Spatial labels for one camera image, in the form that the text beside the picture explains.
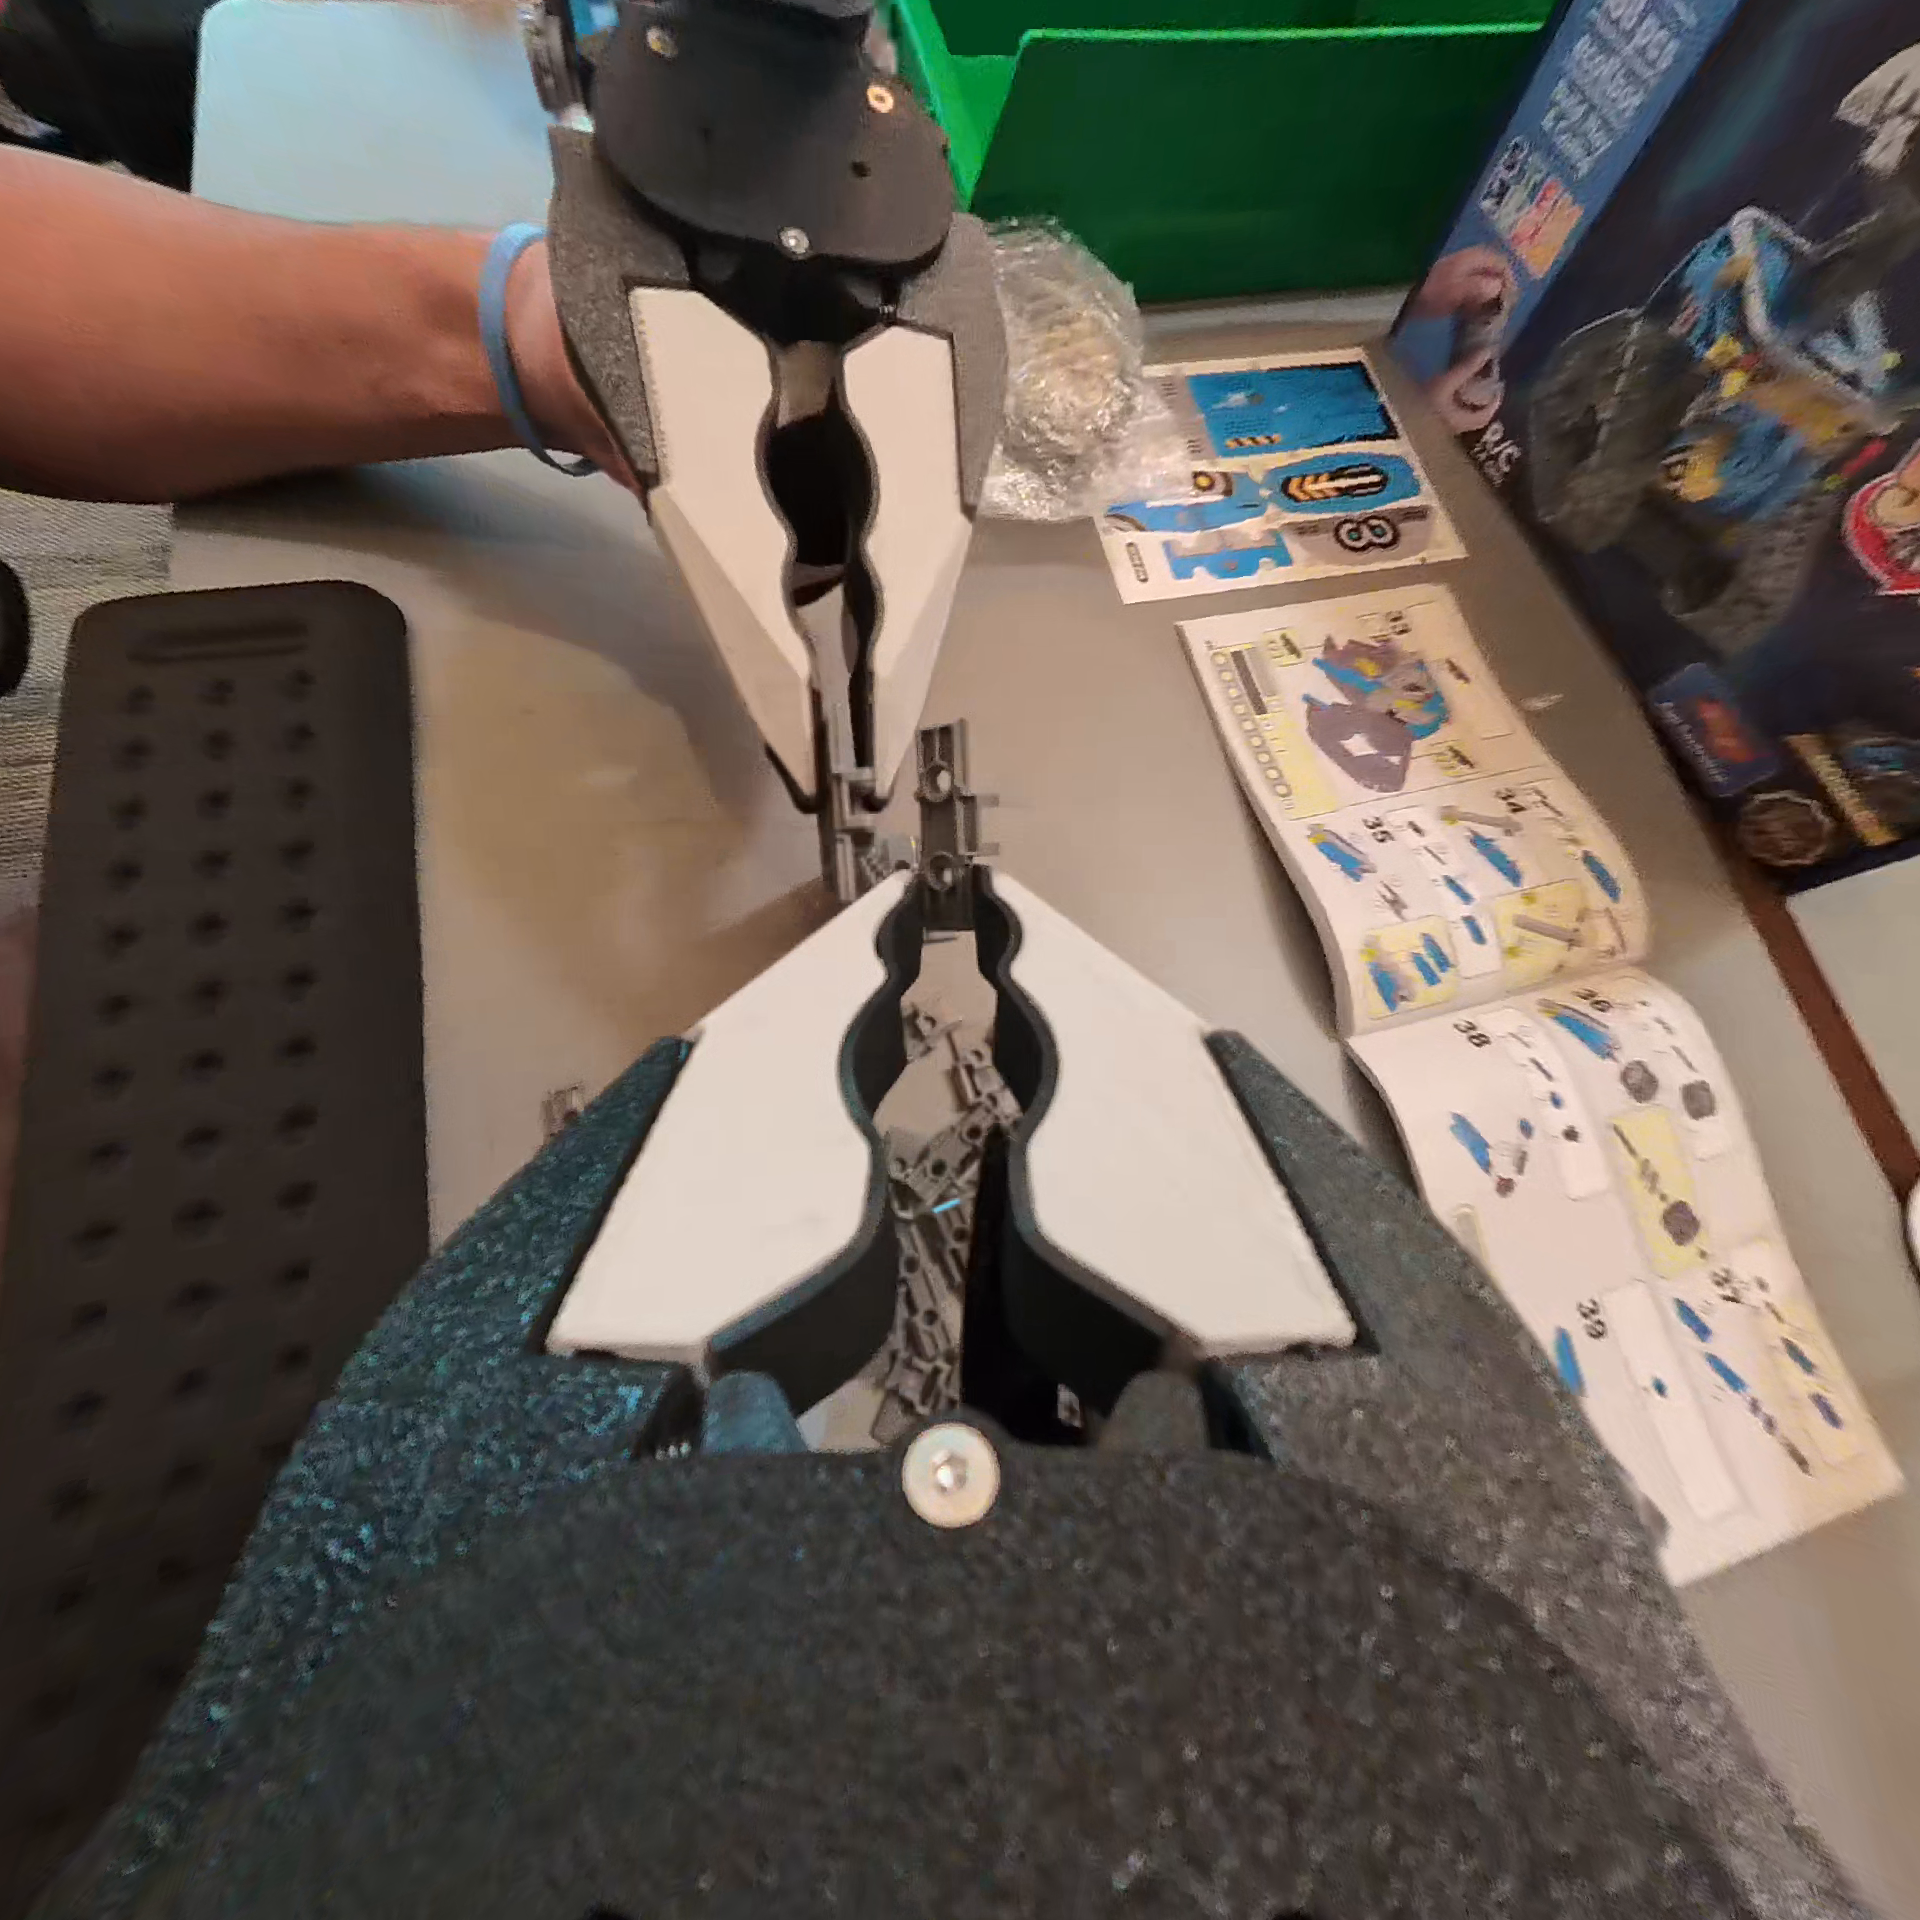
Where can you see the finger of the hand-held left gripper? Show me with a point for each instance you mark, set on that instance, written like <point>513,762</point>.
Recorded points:
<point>705,451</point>
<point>924,481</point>

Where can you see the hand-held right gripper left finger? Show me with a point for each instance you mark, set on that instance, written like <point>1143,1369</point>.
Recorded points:
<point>705,1184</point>

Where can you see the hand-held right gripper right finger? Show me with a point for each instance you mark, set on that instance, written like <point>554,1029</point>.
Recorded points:
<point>1184,1184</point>

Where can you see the pile of grey track pieces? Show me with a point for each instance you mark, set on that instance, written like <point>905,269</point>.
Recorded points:
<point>937,1244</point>

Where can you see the single grey track link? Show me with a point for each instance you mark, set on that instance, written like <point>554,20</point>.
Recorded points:
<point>947,840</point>

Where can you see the person's left forearm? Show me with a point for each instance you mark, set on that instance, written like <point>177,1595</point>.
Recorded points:
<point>227,331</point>

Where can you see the grey desk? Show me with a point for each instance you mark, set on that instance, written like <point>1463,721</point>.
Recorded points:
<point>1050,674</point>

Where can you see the person's left hand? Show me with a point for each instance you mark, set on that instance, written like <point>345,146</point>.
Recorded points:
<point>580,399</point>

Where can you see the crumpled clear plastic bag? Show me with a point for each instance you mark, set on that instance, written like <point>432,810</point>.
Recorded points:
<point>1066,377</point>

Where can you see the blue wristband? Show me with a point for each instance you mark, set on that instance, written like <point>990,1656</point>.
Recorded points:
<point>503,347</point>

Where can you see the blue sticker sheet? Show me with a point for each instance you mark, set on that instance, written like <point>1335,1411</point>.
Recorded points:
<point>1276,481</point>

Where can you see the building instruction booklet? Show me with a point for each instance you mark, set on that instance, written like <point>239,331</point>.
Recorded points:
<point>1500,977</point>

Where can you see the green plastic bin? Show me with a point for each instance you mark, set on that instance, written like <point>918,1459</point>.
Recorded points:
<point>1246,151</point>

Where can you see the blue building set box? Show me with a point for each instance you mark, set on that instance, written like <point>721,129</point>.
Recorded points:
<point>1728,451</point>

